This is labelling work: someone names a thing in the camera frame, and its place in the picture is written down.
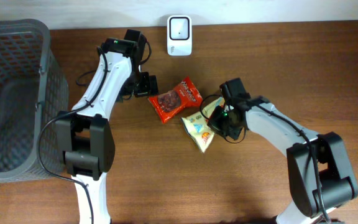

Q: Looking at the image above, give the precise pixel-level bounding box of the red orange snack bag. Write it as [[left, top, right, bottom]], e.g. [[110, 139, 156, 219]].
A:
[[148, 77, 203, 123]]

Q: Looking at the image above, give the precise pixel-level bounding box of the white barcode scanner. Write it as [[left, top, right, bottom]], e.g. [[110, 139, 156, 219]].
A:
[[167, 15, 193, 57]]

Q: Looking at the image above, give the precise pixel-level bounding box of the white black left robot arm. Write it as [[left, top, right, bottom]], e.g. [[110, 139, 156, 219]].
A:
[[55, 29, 158, 223]]

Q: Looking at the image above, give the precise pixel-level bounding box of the grey plastic mesh basket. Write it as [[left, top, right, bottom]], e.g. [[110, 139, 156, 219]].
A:
[[0, 19, 69, 183]]

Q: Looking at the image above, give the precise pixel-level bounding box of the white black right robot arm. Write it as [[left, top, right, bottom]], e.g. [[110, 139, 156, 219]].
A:
[[207, 78, 358, 223]]

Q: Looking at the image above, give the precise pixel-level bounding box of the cream yellow snack bag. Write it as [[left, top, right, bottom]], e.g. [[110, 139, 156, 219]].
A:
[[181, 97, 224, 153]]

